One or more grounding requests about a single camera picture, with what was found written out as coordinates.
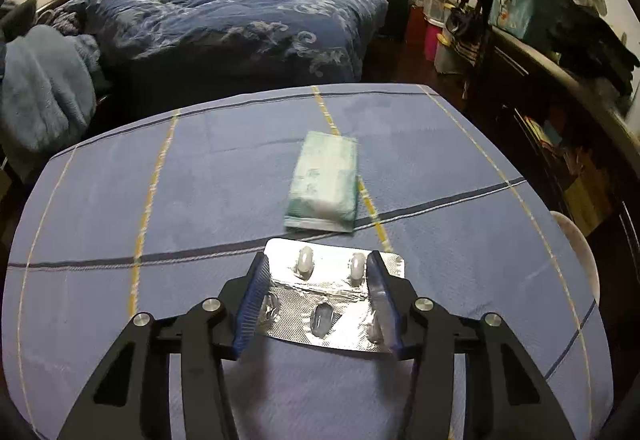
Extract red bin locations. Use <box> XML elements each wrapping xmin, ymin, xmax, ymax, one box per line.
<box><xmin>406</xmin><ymin>4</ymin><xmax>428</xmax><ymax>43</ymax></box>

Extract light blue fleece blanket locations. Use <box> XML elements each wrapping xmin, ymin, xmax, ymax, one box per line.
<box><xmin>0</xmin><ymin>24</ymin><xmax>101</xmax><ymax>171</ymax></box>

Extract dark clothes pile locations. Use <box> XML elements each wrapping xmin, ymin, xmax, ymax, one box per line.
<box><xmin>0</xmin><ymin>0</ymin><xmax>38</xmax><ymax>43</ymax></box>

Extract black suitcase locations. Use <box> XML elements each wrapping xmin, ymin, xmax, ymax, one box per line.
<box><xmin>369</xmin><ymin>0</ymin><xmax>412</xmax><ymax>40</ymax></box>

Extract dark clothes on cabinet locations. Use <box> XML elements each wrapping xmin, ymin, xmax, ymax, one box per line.
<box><xmin>547</xmin><ymin>7</ymin><xmax>640</xmax><ymax>95</ymax></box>

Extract dark wooden cabinet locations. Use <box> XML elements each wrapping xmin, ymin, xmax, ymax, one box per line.
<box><xmin>465</xmin><ymin>27</ymin><xmax>640</xmax><ymax>371</ymax></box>

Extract teal printed bag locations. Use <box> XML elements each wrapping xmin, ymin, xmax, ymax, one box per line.
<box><xmin>489</xmin><ymin>0</ymin><xmax>551</xmax><ymax>40</ymax></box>

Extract pink bin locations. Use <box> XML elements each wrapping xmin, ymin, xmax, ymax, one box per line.
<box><xmin>424</xmin><ymin>22</ymin><xmax>446</xmax><ymax>60</ymax></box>

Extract pale green tissue pack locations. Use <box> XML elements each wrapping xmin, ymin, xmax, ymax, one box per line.
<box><xmin>283</xmin><ymin>131</ymin><xmax>360</xmax><ymax>235</ymax></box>

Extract striped bag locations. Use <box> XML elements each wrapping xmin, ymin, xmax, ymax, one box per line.
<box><xmin>445</xmin><ymin>7</ymin><xmax>483</xmax><ymax>70</ymax></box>

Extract white storage container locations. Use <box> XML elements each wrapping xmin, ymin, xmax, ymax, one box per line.
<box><xmin>425</xmin><ymin>0</ymin><xmax>453</xmax><ymax>28</ymax></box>

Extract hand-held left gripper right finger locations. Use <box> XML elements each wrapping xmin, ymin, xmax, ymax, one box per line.
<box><xmin>366</xmin><ymin>250</ymin><xmax>576</xmax><ymax>440</ymax></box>

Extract silver pill blister pack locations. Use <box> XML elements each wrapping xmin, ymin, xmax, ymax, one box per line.
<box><xmin>257</xmin><ymin>238</ymin><xmax>406</xmax><ymax>355</ymax></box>

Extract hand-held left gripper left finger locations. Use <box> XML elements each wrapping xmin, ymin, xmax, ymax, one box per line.
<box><xmin>57</xmin><ymin>252</ymin><xmax>271</xmax><ymax>440</ymax></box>

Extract blue plaid tablecloth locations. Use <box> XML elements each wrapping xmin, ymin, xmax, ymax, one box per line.
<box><xmin>2</xmin><ymin>84</ymin><xmax>613</xmax><ymax>440</ymax></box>

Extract row of colourful books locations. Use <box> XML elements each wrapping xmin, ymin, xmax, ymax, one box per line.
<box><xmin>520</xmin><ymin>115</ymin><xmax>616</xmax><ymax>235</ymax></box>

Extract blue floral quilt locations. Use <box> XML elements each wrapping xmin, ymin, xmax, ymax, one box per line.
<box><xmin>50</xmin><ymin>0</ymin><xmax>390</xmax><ymax>83</ymax></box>

